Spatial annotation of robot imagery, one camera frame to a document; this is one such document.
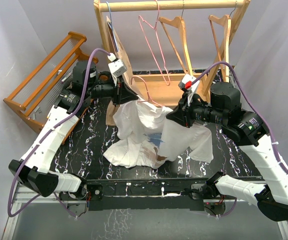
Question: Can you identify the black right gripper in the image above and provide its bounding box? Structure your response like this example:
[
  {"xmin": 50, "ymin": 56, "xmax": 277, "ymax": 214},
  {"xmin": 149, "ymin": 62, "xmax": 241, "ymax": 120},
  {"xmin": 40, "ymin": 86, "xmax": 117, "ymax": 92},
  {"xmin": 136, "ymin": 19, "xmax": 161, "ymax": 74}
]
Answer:
[{"xmin": 166, "ymin": 91, "xmax": 227, "ymax": 129}]

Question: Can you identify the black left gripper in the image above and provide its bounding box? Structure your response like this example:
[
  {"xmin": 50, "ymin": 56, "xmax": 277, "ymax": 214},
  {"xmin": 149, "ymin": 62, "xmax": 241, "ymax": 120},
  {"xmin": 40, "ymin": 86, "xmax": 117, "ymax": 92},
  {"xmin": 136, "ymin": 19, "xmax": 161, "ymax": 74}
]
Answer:
[{"xmin": 87, "ymin": 74, "xmax": 139, "ymax": 107}]

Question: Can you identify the pink wire hanger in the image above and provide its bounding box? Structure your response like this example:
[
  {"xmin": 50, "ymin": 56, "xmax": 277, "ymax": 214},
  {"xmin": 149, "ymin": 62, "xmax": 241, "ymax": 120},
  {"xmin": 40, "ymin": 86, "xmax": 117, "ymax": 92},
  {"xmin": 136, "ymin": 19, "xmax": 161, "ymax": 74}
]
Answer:
[
  {"xmin": 130, "ymin": 75, "xmax": 163, "ymax": 107},
  {"xmin": 138, "ymin": 0, "xmax": 171, "ymax": 87}
]

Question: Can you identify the white t shirt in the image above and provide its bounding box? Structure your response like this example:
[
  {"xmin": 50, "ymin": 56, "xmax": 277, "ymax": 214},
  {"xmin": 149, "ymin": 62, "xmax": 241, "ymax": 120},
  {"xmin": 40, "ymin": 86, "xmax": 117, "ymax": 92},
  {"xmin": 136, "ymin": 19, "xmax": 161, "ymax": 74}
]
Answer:
[{"xmin": 103, "ymin": 100, "xmax": 214, "ymax": 169}]

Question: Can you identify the beige t shirt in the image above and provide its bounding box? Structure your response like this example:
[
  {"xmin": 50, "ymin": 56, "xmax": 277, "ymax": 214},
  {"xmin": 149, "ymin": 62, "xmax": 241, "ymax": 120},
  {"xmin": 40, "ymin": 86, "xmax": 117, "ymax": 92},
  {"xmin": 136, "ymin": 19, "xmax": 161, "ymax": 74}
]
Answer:
[{"xmin": 105, "ymin": 14, "xmax": 145, "ymax": 126}]

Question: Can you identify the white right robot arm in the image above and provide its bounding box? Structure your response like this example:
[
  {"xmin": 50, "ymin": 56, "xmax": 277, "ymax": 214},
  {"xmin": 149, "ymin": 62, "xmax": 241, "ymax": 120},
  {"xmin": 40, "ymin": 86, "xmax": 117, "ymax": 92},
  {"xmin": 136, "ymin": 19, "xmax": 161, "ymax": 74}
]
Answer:
[{"xmin": 166, "ymin": 81, "xmax": 288, "ymax": 222}]

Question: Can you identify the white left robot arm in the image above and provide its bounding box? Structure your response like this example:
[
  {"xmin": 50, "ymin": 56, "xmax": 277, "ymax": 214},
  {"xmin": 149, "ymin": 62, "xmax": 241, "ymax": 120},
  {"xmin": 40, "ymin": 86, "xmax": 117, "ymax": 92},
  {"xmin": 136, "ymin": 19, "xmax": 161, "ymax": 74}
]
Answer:
[{"xmin": 8, "ymin": 59, "xmax": 138, "ymax": 200}]

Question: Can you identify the light wooden hanger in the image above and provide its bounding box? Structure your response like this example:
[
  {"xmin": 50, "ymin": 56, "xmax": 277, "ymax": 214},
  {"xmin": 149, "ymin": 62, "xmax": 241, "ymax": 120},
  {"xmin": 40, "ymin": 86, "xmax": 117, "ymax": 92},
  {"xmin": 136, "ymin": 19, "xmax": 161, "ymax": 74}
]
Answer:
[{"xmin": 207, "ymin": 2, "xmax": 239, "ymax": 81}]

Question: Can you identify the wooden clothes rack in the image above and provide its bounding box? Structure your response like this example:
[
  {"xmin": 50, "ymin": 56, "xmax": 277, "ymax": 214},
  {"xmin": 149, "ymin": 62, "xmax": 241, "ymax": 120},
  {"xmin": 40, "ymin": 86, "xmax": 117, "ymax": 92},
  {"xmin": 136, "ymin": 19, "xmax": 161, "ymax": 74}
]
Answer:
[{"xmin": 93, "ymin": 0, "xmax": 251, "ymax": 102}]

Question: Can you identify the orange wooden shelf rack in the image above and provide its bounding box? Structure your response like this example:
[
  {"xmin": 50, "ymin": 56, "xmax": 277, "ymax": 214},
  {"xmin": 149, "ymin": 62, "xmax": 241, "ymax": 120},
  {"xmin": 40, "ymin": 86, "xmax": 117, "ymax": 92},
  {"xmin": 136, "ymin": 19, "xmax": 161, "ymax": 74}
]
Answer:
[{"xmin": 3, "ymin": 31, "xmax": 89, "ymax": 134}]

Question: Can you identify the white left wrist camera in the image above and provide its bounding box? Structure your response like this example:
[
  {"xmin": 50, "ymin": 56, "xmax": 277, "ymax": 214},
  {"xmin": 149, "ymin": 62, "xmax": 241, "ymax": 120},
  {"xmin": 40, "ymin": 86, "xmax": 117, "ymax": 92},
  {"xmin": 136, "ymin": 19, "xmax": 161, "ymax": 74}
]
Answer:
[{"xmin": 107, "ymin": 52, "xmax": 127, "ymax": 78}]

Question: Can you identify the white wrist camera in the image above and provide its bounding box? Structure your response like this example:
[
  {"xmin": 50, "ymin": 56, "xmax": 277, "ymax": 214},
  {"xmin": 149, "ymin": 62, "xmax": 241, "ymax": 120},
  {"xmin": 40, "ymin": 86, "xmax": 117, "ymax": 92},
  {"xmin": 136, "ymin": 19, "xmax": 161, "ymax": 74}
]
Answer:
[
  {"xmin": 178, "ymin": 74, "xmax": 200, "ymax": 106},
  {"xmin": 107, "ymin": 52, "xmax": 127, "ymax": 78}
]

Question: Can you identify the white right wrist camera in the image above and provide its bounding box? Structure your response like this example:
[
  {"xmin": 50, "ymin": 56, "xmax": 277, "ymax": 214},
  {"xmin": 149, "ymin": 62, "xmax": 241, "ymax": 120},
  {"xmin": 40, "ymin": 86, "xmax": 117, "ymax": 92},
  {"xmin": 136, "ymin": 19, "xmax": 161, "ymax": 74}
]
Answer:
[{"xmin": 178, "ymin": 74, "xmax": 200, "ymax": 106}]

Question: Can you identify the blue wire hanger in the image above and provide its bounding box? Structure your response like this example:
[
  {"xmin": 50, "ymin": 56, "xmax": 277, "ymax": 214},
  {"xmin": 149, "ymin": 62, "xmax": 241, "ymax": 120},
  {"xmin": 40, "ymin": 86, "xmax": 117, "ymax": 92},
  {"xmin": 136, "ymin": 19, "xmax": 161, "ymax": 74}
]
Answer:
[{"xmin": 106, "ymin": 1, "xmax": 119, "ymax": 52}]

